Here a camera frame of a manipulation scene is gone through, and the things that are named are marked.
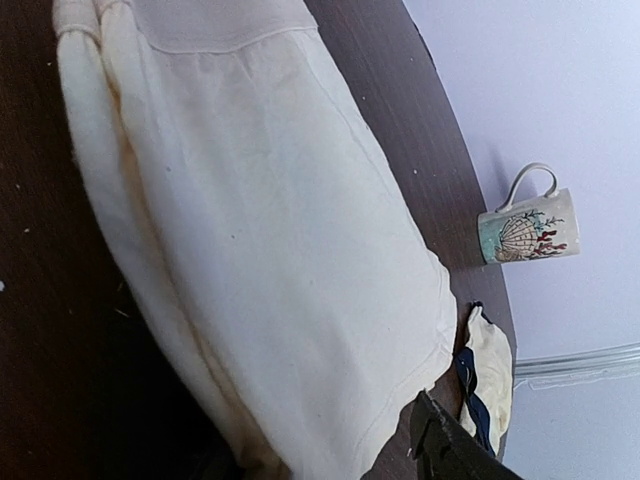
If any right aluminium frame post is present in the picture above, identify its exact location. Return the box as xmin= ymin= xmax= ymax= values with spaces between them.
xmin=514 ymin=343 xmax=639 ymax=390

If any cream boxer underwear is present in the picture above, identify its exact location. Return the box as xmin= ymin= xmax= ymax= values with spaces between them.
xmin=53 ymin=1 xmax=457 ymax=479

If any cream underwear navy trim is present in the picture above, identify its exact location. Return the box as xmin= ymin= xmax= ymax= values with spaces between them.
xmin=454 ymin=302 xmax=513 ymax=458

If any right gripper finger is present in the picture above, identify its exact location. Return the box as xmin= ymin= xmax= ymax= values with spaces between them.
xmin=410 ymin=390 xmax=522 ymax=480

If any white patterned ceramic mug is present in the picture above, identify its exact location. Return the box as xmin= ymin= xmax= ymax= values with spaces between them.
xmin=477 ymin=163 xmax=580 ymax=264

